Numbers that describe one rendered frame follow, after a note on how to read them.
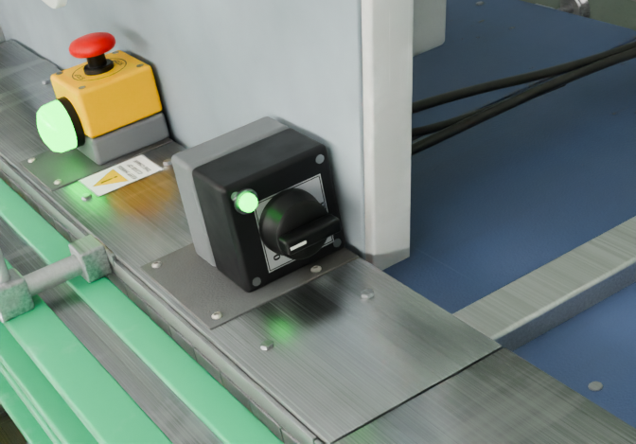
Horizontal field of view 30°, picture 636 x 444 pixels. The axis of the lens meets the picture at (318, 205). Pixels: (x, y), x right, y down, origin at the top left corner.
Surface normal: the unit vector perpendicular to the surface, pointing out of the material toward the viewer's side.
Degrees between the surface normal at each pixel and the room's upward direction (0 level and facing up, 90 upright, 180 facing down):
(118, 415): 90
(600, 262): 90
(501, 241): 90
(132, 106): 90
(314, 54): 0
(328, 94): 0
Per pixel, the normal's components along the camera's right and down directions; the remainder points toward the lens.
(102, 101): 0.52, 0.31
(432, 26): 0.55, 0.53
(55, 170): -0.18, -0.87
